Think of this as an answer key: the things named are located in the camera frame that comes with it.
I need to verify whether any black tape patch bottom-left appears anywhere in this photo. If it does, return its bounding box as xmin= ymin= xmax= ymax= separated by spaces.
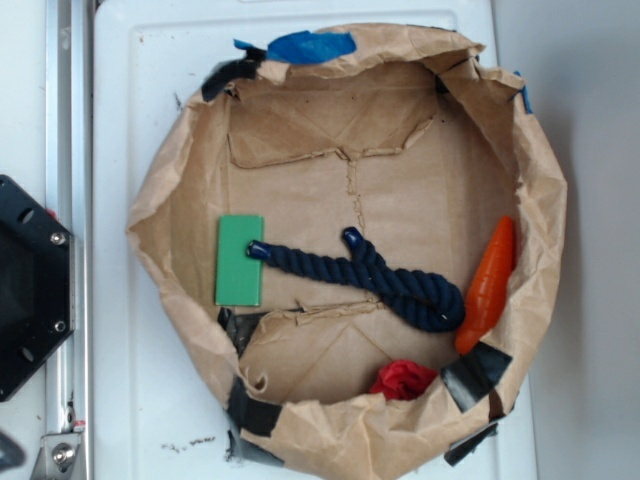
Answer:
xmin=227 ymin=377 xmax=283 ymax=437

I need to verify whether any blue painter tape piece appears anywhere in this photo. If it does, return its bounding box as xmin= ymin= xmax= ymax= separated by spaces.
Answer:
xmin=264 ymin=31 xmax=357 ymax=65

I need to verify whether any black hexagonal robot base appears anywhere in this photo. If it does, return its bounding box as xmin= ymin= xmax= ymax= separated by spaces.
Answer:
xmin=1 ymin=175 xmax=72 ymax=402

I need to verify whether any black tape patch right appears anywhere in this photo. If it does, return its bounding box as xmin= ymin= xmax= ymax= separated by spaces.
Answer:
xmin=440 ymin=342 xmax=513 ymax=413

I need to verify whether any white plastic tray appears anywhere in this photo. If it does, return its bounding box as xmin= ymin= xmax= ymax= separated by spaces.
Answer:
xmin=92 ymin=0 xmax=539 ymax=480

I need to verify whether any brown paper bag bin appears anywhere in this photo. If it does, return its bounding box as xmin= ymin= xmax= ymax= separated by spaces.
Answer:
xmin=127 ymin=24 xmax=567 ymax=479

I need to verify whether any metal corner bracket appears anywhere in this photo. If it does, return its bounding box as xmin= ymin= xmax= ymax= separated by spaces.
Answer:
xmin=30 ymin=433 xmax=86 ymax=480

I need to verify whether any aluminium extrusion rail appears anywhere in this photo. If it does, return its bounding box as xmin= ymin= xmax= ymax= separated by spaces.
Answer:
xmin=45 ymin=1 xmax=96 ymax=479

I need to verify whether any orange plastic carrot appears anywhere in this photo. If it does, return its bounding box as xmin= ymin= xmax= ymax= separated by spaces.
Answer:
xmin=455 ymin=216 xmax=515 ymax=355

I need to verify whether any dark blue twisted rope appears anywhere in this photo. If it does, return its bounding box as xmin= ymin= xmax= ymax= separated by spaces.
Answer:
xmin=243 ymin=226 xmax=467 ymax=333

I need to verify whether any green rectangular block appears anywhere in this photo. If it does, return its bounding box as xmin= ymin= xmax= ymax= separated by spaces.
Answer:
xmin=215 ymin=215 xmax=264 ymax=306

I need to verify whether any red crumpled cloth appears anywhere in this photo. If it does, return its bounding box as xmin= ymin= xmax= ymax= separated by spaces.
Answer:
xmin=369 ymin=359 xmax=438 ymax=401

